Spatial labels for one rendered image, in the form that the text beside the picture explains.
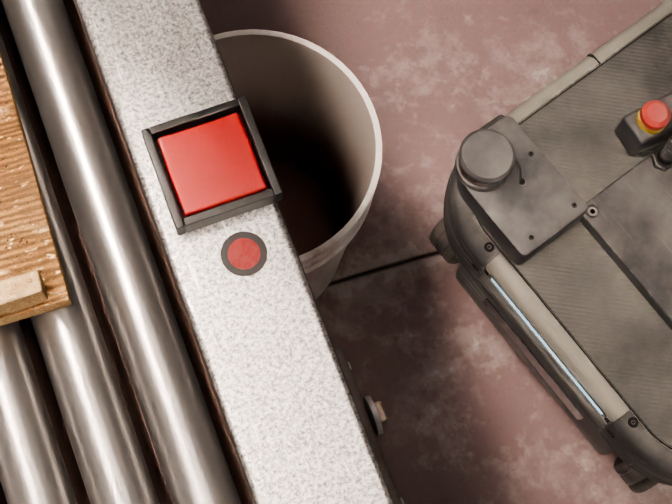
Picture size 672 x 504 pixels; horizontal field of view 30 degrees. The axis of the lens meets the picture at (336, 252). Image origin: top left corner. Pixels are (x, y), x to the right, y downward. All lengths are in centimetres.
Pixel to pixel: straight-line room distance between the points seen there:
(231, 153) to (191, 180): 3
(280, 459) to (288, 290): 11
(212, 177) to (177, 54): 10
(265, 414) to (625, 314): 84
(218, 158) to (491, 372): 99
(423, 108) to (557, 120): 30
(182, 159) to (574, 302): 82
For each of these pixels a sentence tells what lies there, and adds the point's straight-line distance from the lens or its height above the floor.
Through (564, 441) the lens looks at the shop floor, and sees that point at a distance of 180.
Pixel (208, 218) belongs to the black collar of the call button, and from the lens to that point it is 85.
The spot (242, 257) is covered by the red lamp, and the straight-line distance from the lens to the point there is 86.
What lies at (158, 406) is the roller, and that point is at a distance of 83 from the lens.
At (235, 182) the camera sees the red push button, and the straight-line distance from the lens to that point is 86.
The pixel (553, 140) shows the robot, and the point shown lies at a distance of 165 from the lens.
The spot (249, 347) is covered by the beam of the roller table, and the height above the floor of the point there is 91.
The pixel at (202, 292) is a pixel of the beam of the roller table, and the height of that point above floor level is 92.
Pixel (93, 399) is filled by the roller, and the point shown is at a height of 92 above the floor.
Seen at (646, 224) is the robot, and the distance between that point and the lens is 162.
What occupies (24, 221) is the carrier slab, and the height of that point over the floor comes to 94.
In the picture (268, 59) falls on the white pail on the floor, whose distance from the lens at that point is 158.
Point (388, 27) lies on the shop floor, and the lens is 195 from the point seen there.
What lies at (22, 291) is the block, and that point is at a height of 96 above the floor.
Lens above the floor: 174
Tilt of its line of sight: 73 degrees down
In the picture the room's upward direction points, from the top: 11 degrees clockwise
